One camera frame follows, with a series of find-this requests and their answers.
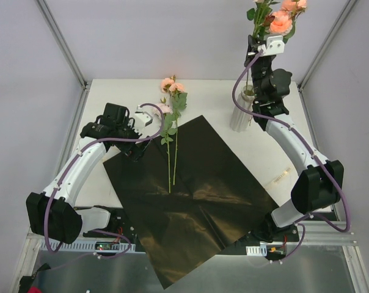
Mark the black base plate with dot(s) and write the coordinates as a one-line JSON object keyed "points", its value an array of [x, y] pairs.
{"points": [[274, 244]]}

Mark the left white cable duct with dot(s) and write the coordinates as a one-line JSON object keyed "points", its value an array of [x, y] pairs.
{"points": [[95, 246]]}

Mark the red object bottom corner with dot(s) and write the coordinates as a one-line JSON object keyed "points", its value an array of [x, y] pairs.
{"points": [[31, 289]]}

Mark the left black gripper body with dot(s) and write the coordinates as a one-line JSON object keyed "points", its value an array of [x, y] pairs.
{"points": [[135, 149]]}

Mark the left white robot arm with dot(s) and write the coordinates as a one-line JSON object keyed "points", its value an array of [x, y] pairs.
{"points": [[51, 213]]}

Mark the white cable duct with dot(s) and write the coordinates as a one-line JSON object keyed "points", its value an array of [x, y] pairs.
{"points": [[260, 250], [95, 246]]}

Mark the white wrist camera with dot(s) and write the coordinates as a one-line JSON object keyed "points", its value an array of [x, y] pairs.
{"points": [[274, 45], [142, 119]]}

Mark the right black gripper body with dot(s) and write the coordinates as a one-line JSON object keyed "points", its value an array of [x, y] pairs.
{"points": [[255, 50]]}

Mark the white ribbed vase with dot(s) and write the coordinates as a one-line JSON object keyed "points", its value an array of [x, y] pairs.
{"points": [[240, 120]]}

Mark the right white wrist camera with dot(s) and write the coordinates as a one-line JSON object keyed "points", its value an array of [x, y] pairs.
{"points": [[274, 45]]}

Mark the left aluminium frame post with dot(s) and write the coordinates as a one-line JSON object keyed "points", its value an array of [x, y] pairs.
{"points": [[61, 42]]}

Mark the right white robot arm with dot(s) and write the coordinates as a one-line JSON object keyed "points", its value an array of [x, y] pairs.
{"points": [[320, 180]]}

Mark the cream ribbon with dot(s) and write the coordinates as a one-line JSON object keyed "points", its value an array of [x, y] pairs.
{"points": [[280, 177]]}

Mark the aluminium frame post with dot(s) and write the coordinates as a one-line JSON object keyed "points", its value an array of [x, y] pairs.
{"points": [[330, 36], [61, 42]]}

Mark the right aluminium frame post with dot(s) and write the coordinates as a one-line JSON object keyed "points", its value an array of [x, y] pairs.
{"points": [[330, 36]]}

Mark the right white cable duct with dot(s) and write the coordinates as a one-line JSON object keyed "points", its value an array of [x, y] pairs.
{"points": [[260, 250]]}

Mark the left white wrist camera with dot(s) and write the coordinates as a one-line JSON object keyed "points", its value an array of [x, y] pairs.
{"points": [[142, 119]]}

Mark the pale pink flower stem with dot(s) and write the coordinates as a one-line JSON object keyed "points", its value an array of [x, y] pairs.
{"points": [[170, 116]]}

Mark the black wrapping paper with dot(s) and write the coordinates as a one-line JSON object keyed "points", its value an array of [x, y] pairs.
{"points": [[188, 202]]}

